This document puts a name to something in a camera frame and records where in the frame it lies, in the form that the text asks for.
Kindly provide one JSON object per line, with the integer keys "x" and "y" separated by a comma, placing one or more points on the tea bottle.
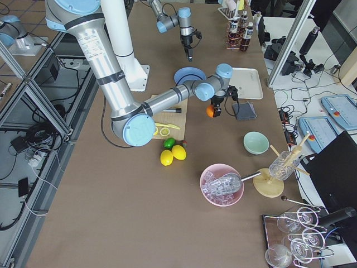
{"x": 233, "y": 31}
{"x": 246, "y": 37}
{"x": 243, "y": 20}

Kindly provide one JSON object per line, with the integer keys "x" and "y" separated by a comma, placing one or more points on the clear glass on stand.
{"x": 283, "y": 166}

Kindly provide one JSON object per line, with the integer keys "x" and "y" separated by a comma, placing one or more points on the thin lemon slice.
{"x": 164, "y": 131}

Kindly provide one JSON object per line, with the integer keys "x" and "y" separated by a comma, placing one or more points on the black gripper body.
{"x": 186, "y": 40}
{"x": 217, "y": 99}

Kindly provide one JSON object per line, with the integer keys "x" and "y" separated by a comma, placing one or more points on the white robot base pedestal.
{"x": 120, "y": 38}

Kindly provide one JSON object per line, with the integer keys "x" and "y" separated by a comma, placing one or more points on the wine glass rack tray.
{"x": 295, "y": 238}

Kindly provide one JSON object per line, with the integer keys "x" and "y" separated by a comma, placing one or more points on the yellow lemon lower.
{"x": 179, "y": 152}

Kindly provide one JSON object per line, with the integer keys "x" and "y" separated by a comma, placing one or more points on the wooden cutting board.
{"x": 177, "y": 119}

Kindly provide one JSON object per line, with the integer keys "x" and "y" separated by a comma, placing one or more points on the pink cup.
{"x": 231, "y": 4}

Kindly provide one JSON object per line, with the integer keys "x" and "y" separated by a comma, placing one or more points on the tea bottle outer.
{"x": 243, "y": 20}

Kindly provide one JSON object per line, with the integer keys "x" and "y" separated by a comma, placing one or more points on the tea bottle upper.
{"x": 233, "y": 31}

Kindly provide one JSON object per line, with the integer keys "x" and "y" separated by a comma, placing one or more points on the yellow lemon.
{"x": 179, "y": 152}
{"x": 166, "y": 158}

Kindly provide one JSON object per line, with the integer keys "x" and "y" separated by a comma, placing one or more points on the tea bottle lower middle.
{"x": 246, "y": 37}

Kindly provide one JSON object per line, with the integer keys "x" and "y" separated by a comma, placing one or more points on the yellow plastic knife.
{"x": 167, "y": 125}

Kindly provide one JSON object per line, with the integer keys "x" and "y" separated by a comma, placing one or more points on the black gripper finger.
{"x": 216, "y": 111}
{"x": 189, "y": 54}

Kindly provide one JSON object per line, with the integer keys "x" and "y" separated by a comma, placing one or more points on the cream rabbit tray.
{"x": 247, "y": 82}

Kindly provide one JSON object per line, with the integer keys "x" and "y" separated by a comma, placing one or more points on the green bowl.
{"x": 255, "y": 143}

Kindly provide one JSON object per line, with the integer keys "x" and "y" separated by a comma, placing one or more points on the pink bowl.
{"x": 211, "y": 185}

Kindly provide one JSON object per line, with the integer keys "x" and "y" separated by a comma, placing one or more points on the steel cylinder black cap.
{"x": 173, "y": 110}

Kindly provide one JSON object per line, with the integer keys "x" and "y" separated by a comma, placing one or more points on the blue plate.
{"x": 188, "y": 73}

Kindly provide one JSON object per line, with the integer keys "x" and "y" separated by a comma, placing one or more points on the orange mandarin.
{"x": 210, "y": 111}

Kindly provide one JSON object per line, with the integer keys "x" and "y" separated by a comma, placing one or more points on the wooden stand round base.
{"x": 270, "y": 187}

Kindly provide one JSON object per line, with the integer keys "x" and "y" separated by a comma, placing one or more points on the aluminium frame post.
{"x": 294, "y": 32}

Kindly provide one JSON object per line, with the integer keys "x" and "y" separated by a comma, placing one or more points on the yellow lemon upper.
{"x": 166, "y": 158}

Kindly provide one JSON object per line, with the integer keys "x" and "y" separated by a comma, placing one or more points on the white wire cup rack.
{"x": 229, "y": 15}

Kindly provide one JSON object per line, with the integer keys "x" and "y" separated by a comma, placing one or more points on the green lime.
{"x": 169, "y": 143}

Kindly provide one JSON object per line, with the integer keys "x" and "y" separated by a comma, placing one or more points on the grey folded cloth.
{"x": 244, "y": 111}

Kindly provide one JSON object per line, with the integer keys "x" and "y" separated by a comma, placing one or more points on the copper wire bottle rack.
{"x": 230, "y": 44}

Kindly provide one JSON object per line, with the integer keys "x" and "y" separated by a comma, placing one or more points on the metal ice scoop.
{"x": 232, "y": 182}

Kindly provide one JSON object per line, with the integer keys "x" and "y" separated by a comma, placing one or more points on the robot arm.
{"x": 101, "y": 29}
{"x": 165, "y": 22}

